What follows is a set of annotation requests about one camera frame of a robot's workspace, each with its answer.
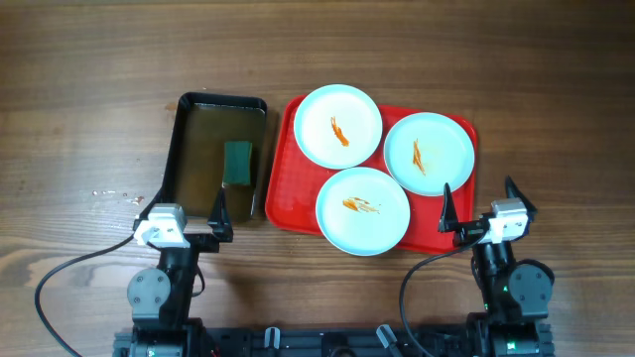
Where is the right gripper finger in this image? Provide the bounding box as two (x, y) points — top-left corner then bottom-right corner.
(505, 176), (537, 218)
(438, 182), (459, 232)

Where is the green sponge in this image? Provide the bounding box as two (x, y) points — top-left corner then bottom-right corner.
(222, 141), (252, 185)

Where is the white plate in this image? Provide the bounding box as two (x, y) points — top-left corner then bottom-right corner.
(315, 167), (411, 256)
(293, 84), (383, 170)
(383, 112), (475, 196)

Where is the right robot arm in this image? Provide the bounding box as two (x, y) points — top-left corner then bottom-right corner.
(439, 178), (555, 357)

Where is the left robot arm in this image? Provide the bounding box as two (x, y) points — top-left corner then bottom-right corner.
(113, 189), (233, 357)

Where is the black water tray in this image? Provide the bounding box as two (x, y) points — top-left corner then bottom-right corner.
(158, 92), (267, 224)

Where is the right black cable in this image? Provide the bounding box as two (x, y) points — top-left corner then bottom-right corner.
(398, 237), (485, 357)

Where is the black cable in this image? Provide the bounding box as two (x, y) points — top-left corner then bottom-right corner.
(33, 234), (136, 357)
(398, 237), (485, 357)

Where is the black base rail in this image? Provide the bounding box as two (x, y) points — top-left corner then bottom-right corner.
(112, 324), (556, 357)

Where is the left black cable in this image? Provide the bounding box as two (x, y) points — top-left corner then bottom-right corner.
(33, 234), (136, 357)

